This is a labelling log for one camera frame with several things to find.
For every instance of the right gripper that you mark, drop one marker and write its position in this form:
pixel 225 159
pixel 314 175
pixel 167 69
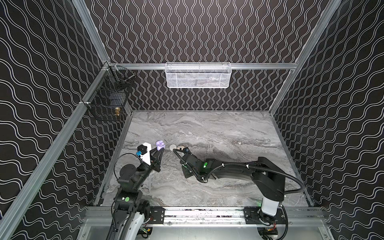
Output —
pixel 186 162

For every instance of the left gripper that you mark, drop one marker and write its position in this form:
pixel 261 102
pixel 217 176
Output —
pixel 155 160

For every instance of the purple round earbud case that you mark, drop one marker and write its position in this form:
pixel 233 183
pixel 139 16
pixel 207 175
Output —
pixel 160 145

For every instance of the white round earbud case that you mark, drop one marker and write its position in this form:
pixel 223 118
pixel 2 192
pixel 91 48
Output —
pixel 172 147

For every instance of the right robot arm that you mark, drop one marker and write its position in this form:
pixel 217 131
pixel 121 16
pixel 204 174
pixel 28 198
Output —
pixel 273 182

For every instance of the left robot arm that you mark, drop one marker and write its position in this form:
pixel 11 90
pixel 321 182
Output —
pixel 130 211

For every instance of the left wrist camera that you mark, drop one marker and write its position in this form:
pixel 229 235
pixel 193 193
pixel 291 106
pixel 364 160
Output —
pixel 143 153

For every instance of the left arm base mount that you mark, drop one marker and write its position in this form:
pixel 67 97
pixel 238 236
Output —
pixel 155 216

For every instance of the black wire basket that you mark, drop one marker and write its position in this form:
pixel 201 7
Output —
pixel 113 88

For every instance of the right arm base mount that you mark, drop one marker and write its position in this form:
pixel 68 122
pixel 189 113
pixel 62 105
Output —
pixel 255 216

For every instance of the white wire mesh basket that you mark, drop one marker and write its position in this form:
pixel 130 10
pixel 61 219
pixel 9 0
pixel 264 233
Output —
pixel 195 75

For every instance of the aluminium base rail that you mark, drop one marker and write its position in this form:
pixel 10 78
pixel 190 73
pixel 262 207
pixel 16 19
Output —
pixel 234 217

